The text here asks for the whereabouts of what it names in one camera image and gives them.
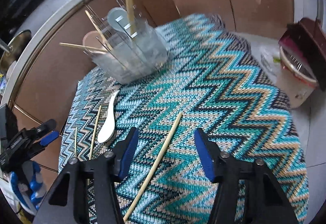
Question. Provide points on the small white ceramic spoon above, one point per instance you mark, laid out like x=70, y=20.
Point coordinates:
x=107, y=124

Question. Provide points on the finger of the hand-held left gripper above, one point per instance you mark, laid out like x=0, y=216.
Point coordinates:
x=49, y=138
x=40, y=130

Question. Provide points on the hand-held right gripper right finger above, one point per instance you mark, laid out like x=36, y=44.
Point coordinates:
x=206, y=157

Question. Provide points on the steel wok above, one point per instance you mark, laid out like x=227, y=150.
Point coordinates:
x=17, y=43

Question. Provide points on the clear plastic bag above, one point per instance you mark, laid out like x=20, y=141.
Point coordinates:
x=264, y=58

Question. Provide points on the white trash bin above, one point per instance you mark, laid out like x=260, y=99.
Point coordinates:
x=305, y=33

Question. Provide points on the person's left hand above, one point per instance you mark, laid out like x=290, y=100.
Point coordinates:
x=30, y=185

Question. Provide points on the large white ceramic spoon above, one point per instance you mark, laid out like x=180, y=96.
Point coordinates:
x=117, y=19

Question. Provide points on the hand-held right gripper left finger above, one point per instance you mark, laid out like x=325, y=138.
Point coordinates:
x=128, y=155

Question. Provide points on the pale pink spoon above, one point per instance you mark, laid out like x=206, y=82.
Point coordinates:
x=90, y=39

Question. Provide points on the clear plastic utensil holder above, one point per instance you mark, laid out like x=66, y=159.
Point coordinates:
x=145, y=55

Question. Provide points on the white bucket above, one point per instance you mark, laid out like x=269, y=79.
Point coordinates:
x=293, y=86

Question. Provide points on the zigzag knitted table cloth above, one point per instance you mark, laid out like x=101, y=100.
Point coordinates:
x=203, y=86

